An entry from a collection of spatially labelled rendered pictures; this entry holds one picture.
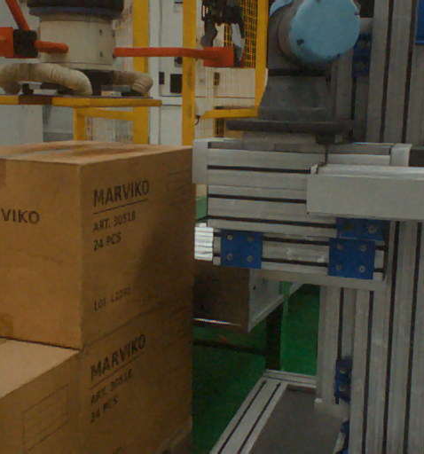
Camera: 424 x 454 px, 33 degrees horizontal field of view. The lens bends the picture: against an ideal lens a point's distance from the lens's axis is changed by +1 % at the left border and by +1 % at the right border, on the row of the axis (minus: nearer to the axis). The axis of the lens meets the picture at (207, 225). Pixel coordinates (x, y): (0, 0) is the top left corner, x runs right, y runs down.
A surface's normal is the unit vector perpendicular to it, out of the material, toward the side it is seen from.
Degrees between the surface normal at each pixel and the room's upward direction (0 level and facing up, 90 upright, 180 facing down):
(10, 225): 90
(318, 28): 97
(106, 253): 90
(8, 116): 90
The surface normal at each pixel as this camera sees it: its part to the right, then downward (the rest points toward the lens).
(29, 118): 0.92, 0.09
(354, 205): -0.31, 0.16
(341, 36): 0.09, 0.30
